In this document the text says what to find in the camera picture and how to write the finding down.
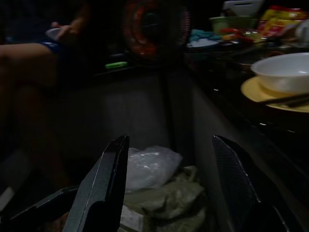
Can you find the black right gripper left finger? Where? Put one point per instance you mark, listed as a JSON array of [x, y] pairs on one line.
[[101, 188]]

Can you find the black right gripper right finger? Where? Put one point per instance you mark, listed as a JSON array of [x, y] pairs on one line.
[[237, 183]]

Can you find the clear plastic bag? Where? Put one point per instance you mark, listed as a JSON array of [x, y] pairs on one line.
[[149, 166]]

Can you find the olive green cloth sack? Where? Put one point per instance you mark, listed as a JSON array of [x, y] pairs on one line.
[[173, 203]]

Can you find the yellow plate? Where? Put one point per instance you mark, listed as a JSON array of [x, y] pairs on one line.
[[253, 93]]

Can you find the dark chopsticks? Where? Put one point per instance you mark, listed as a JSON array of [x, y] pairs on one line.
[[287, 99]]

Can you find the white ceramic bowl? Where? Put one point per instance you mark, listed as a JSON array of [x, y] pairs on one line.
[[282, 72]]

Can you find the green lighter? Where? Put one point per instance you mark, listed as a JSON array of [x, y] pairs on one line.
[[116, 64]]

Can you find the seated person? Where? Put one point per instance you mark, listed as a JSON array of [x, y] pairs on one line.
[[31, 65]]

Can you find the teal cloth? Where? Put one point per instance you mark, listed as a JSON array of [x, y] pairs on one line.
[[201, 36]]

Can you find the green bowl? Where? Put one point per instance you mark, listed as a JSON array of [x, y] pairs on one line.
[[229, 23]]

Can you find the white cup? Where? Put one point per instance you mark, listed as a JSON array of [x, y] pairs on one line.
[[53, 33]]

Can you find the red electric fan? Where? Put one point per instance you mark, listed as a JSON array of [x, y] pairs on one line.
[[154, 31]]

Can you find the yellow red snack packet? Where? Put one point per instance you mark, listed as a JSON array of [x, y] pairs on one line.
[[280, 20]]

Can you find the white plastic container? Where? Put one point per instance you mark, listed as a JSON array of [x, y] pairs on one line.
[[241, 7]]

